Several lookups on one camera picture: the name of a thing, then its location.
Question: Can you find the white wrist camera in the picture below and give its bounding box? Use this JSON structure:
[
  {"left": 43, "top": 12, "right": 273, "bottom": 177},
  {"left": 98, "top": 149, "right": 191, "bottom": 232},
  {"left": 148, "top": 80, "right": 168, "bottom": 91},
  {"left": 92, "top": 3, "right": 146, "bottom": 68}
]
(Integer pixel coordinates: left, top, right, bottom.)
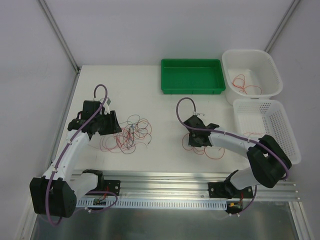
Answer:
[
  {"left": 193, "top": 112, "right": 205, "bottom": 116},
  {"left": 100, "top": 97, "right": 111, "bottom": 115}
]

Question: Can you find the orange wire cluster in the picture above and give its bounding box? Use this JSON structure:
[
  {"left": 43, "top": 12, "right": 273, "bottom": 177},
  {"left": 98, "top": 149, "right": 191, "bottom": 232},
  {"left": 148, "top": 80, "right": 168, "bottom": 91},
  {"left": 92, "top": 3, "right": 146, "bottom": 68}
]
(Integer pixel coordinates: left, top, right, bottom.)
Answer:
[{"left": 181, "top": 133, "right": 226, "bottom": 160}]

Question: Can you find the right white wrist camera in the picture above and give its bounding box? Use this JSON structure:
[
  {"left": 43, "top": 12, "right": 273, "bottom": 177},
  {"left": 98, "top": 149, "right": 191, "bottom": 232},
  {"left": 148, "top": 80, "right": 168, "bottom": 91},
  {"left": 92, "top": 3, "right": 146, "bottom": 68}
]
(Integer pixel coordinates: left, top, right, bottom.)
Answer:
[{"left": 193, "top": 112, "right": 205, "bottom": 116}]

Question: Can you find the right aluminium frame post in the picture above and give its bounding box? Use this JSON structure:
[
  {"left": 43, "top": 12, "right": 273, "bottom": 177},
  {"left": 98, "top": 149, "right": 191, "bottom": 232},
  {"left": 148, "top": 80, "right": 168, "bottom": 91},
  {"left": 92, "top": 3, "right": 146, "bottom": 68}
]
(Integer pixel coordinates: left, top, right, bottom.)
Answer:
[{"left": 264, "top": 0, "right": 302, "bottom": 54}]

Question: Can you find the white solid plastic basket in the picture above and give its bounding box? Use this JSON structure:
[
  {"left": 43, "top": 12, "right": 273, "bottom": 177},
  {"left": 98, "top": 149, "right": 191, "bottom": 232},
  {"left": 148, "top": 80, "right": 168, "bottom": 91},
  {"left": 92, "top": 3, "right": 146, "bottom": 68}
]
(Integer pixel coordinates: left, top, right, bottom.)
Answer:
[{"left": 221, "top": 49, "right": 284, "bottom": 105}]

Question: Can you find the aluminium frame post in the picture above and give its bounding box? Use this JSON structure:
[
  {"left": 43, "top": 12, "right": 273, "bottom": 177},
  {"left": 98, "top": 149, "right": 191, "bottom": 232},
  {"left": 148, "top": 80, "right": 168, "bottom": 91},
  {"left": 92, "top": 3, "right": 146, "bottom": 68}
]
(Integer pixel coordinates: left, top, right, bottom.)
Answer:
[
  {"left": 264, "top": 0, "right": 302, "bottom": 54},
  {"left": 37, "top": 0, "right": 81, "bottom": 73}
]

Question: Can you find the white perforated plastic basket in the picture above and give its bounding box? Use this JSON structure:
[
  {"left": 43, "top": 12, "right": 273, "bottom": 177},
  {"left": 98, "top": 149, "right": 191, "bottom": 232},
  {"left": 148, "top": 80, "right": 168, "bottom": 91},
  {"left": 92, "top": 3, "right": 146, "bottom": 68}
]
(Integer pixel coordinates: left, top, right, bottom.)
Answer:
[{"left": 233, "top": 99, "right": 302, "bottom": 165}]

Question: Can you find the green plastic tray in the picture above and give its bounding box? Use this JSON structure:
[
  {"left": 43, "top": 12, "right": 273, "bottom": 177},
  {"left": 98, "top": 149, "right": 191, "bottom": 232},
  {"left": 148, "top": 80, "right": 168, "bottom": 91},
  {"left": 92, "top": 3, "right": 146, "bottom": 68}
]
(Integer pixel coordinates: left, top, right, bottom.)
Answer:
[{"left": 160, "top": 58, "right": 226, "bottom": 95}]

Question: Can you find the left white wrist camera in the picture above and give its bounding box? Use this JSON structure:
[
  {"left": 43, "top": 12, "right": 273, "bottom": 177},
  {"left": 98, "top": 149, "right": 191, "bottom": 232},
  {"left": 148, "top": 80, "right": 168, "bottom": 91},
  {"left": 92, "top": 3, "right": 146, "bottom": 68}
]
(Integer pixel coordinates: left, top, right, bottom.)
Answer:
[{"left": 100, "top": 97, "right": 111, "bottom": 115}]

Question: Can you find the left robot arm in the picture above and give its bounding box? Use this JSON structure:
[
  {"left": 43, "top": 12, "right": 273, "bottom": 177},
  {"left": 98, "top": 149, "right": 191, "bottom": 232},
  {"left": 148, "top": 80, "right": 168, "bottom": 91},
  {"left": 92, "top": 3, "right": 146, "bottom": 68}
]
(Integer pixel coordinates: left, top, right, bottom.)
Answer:
[{"left": 29, "top": 100, "right": 122, "bottom": 218}]

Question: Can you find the orange wire in basket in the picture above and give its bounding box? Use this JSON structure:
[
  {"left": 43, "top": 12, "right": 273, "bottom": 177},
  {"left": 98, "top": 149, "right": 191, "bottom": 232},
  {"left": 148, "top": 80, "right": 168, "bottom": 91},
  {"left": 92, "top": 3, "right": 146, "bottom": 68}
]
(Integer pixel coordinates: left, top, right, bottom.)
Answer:
[{"left": 231, "top": 73, "right": 263, "bottom": 96}]

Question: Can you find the left aluminium frame post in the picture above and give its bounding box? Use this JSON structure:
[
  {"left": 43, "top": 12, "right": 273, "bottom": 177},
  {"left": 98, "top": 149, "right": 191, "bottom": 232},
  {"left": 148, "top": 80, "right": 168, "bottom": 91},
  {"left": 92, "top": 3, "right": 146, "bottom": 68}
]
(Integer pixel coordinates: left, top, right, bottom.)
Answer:
[{"left": 37, "top": 0, "right": 81, "bottom": 73}]

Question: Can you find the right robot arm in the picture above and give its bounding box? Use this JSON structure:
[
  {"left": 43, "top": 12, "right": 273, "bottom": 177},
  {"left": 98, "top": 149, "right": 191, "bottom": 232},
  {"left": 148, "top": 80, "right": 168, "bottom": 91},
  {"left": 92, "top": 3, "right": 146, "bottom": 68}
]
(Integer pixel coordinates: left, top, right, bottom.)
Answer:
[{"left": 182, "top": 115, "right": 292, "bottom": 199}]

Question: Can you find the aluminium mounting rail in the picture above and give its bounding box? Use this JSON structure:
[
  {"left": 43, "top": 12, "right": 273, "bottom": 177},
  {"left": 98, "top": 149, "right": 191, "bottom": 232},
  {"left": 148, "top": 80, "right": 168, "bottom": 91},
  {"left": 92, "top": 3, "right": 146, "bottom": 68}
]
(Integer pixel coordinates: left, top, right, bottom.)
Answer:
[{"left": 103, "top": 170, "right": 302, "bottom": 202}]

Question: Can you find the white slotted cable duct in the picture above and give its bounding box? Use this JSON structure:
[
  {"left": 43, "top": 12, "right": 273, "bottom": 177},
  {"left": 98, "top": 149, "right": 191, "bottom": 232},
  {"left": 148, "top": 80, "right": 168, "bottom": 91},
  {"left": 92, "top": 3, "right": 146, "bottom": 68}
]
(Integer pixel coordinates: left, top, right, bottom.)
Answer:
[{"left": 76, "top": 197, "right": 227, "bottom": 211}]

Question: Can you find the wire bundle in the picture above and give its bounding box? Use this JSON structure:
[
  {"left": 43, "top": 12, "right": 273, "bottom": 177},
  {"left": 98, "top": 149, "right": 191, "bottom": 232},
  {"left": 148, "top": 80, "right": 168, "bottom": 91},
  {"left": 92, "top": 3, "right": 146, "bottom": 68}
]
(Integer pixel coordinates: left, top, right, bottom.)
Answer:
[{"left": 88, "top": 114, "right": 153, "bottom": 154}]

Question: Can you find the separated red wire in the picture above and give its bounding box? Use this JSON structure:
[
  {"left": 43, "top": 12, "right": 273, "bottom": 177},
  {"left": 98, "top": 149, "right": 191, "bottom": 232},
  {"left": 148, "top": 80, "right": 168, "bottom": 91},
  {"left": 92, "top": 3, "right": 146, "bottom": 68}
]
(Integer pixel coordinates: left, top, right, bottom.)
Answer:
[{"left": 242, "top": 131, "right": 265, "bottom": 140}]

